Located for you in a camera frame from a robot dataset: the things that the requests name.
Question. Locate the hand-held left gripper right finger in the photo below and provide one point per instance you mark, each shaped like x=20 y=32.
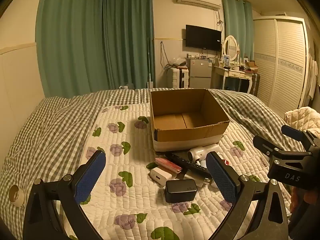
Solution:
x=222 y=180

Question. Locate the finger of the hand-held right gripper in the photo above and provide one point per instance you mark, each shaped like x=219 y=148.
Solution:
x=291 y=131
x=262 y=143

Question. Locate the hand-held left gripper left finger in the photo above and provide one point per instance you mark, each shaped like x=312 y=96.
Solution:
x=90 y=177

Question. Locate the white case with red band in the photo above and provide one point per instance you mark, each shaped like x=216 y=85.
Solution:
x=225 y=162

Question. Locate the black remote control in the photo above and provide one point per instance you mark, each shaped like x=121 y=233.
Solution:
x=185 y=164

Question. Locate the red wallet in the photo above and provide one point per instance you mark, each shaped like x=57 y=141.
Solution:
x=167 y=165

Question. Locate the white charger block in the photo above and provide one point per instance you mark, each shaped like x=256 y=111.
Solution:
x=160 y=175

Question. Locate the cardboard box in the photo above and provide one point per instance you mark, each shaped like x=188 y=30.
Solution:
x=175 y=135

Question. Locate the person's right hand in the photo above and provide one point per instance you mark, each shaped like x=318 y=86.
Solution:
x=296 y=200

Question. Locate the white quilted jacket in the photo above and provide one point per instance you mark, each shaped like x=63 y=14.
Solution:
x=302 y=118

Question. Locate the floral quilted mat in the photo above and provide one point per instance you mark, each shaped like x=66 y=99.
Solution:
x=140 y=205

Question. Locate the hanging white towels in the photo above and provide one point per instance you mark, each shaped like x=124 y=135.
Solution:
x=312 y=77

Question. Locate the brown suitcase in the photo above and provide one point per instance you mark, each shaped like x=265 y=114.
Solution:
x=256 y=83

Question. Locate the white louvred wardrobe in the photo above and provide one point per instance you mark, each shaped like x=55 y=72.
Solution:
x=282 y=62

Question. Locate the tape roll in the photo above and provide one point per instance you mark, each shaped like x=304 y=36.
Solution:
x=18 y=201

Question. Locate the white dressing table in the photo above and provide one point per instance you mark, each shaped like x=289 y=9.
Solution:
x=232 y=73

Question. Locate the silver fridge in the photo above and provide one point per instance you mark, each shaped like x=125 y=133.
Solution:
x=200 y=72

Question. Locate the oval white mirror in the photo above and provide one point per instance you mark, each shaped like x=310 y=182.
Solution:
x=231 y=46

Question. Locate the white suitcase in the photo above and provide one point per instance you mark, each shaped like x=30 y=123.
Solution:
x=176 y=78

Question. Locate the clear plastic bag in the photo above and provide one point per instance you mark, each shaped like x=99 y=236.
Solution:
x=178 y=61

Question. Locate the white mop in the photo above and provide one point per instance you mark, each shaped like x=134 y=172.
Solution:
x=149 y=75

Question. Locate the narrow green curtain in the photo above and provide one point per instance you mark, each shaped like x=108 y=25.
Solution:
x=237 y=25

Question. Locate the blue photo frame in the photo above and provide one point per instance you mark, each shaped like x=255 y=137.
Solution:
x=226 y=60

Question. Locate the black wall television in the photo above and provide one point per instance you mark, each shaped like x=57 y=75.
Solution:
x=202 y=37

